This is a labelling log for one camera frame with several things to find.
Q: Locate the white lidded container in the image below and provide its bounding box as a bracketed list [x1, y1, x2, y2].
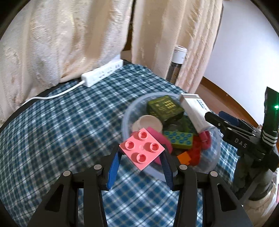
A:
[166, 45, 187, 84]

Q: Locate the short pink foam curler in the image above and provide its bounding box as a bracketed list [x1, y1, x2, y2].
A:
[198, 131, 212, 150]

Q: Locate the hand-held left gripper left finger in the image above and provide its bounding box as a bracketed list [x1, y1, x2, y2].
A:
[27, 151, 122, 227]

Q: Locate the beige cloth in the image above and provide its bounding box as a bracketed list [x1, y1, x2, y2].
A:
[242, 192, 279, 219]

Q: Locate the long pink foam curler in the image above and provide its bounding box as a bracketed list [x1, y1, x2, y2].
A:
[146, 127, 174, 165]

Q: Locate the blue plaid tablecloth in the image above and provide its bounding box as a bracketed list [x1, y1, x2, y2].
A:
[0, 64, 240, 227]

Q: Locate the orange toy brick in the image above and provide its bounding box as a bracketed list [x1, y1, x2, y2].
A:
[176, 152, 191, 165]

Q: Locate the clear plastic bowl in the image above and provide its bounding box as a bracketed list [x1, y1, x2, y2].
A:
[122, 93, 221, 181]

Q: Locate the white plastic cup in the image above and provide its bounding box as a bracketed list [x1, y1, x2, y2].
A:
[132, 115, 163, 133]

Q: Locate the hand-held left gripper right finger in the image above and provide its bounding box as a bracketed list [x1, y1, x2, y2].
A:
[160, 151, 253, 227]

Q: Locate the white power strip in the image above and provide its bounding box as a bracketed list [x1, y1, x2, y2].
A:
[81, 59, 123, 88]

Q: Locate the beige patterned curtain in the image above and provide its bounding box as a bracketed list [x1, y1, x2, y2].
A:
[0, 0, 224, 125]

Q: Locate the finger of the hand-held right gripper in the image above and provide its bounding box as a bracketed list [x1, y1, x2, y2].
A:
[204, 112, 240, 136]
[218, 111, 260, 132]

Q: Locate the white power cable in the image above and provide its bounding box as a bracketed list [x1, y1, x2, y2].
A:
[15, 80, 86, 109]

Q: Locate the dark green box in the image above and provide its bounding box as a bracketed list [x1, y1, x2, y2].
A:
[146, 95, 184, 123]

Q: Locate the white and blue box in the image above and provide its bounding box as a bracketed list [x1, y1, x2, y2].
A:
[180, 93, 213, 132]

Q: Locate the pink toy brick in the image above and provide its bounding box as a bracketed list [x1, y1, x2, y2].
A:
[119, 128, 165, 172]

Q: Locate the red toy brick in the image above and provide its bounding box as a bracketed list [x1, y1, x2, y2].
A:
[185, 136, 204, 166]

